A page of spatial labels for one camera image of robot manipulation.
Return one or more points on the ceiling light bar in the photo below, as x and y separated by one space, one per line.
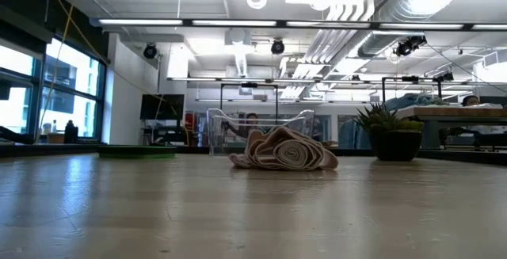
138 21

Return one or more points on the black monitor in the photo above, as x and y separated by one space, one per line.
162 106

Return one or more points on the blue-framed window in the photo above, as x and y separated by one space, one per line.
71 69

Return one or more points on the small brown box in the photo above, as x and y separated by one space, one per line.
55 138

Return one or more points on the person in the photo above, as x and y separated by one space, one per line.
471 100
247 122

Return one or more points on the black ceiling camera cluster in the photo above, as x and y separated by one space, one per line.
408 45

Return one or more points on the black gantry frame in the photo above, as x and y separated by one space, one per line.
221 96
383 88

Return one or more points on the white elastic bandage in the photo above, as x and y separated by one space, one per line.
289 152

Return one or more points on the succulent in black pot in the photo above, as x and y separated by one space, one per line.
396 144

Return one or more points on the round black ceiling device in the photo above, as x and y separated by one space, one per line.
150 51
277 46

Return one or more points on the grey metal-frame table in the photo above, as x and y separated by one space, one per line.
455 112

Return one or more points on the clear plastic container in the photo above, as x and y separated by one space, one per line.
216 136

